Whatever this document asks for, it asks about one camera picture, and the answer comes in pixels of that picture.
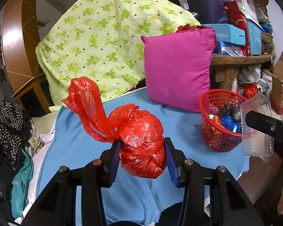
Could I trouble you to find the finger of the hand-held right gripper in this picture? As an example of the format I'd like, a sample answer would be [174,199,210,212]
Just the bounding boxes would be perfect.
[245,111,283,152]

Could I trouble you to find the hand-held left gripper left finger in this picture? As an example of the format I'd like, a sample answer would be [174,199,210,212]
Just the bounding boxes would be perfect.
[21,140,122,226]

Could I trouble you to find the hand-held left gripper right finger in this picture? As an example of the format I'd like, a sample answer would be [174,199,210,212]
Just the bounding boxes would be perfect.
[165,137,265,226]

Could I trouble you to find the clear plastic container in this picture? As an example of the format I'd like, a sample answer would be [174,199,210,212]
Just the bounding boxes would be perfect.
[239,92,274,158]

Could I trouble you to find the red plastic bag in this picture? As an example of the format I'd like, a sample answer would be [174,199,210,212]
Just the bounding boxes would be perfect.
[61,76,167,179]

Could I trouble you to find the dark wrapper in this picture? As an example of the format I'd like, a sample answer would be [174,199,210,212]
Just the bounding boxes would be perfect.
[218,103,242,123]

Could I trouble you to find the blue plastic bag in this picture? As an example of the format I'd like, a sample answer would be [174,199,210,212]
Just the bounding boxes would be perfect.
[220,114,242,132]

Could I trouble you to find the red mesh basket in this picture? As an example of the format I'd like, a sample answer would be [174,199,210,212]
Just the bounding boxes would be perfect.
[198,89,248,153]

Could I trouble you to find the orange snack wrapper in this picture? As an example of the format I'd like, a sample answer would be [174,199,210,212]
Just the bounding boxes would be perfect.
[209,114,221,125]

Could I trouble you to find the shiny red foil bag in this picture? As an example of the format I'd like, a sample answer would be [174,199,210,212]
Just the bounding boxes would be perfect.
[243,83,259,99]

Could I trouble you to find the blue blanket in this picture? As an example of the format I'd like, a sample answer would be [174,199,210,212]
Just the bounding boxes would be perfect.
[35,87,250,226]

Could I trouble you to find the wooden table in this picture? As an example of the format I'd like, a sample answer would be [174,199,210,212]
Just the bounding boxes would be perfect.
[210,54,276,92]

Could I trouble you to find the white bed sheet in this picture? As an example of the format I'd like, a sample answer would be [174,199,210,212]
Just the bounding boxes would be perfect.
[14,111,60,224]

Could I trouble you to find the tall blue box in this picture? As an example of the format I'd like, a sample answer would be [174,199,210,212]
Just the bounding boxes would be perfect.
[246,19,262,56]

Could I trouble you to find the magenta pillow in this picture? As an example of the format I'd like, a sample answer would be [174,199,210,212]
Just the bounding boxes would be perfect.
[141,27,217,113]

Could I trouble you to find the teal garment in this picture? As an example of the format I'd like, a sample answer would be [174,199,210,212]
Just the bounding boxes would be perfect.
[11,148,35,219]

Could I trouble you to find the flat blue box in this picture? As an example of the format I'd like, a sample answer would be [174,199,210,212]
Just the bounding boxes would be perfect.
[203,24,246,47]

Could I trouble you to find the black white patterned cloth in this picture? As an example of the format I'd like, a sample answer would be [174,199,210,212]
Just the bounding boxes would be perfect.
[0,102,32,167]

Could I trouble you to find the black garment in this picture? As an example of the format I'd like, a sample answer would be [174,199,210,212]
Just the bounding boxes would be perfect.
[0,144,17,220]

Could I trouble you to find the green clover quilt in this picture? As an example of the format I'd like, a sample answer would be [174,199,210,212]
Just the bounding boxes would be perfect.
[35,0,201,106]

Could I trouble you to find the wooden headboard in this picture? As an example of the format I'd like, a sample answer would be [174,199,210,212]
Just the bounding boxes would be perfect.
[1,0,50,113]

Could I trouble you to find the navy bag orange handles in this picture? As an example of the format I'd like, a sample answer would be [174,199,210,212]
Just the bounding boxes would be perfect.
[184,0,228,25]

